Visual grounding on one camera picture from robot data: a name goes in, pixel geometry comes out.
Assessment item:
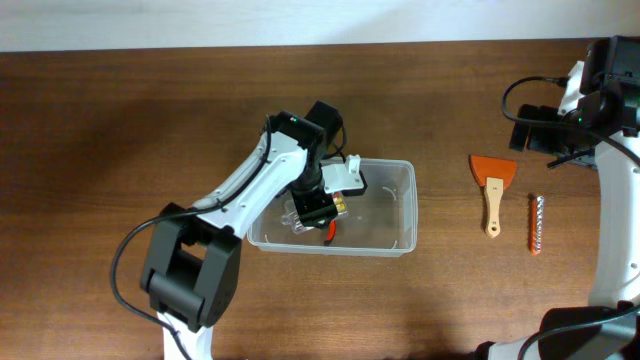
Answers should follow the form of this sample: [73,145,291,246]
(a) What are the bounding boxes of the red handled pliers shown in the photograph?
[323,220,337,246]

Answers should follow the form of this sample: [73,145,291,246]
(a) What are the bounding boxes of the orange scraper wooden handle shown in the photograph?
[469,155,517,238]

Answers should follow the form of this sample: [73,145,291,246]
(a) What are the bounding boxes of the clear plastic container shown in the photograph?
[247,158,418,257]

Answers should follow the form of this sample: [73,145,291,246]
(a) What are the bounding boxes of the orange bit holder strip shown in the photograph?
[528,196,545,255]

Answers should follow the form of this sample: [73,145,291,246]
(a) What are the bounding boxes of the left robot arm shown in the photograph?
[138,102,366,359]

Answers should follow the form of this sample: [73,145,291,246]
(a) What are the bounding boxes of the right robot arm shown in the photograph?
[471,35,639,359]

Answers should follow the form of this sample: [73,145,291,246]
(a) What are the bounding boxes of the right black cable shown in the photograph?
[501,75,640,360]

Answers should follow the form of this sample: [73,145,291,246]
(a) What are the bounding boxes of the black cable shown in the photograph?
[501,75,640,360]
[109,117,274,360]

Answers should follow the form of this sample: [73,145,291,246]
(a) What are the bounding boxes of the left black cable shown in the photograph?
[109,117,274,360]

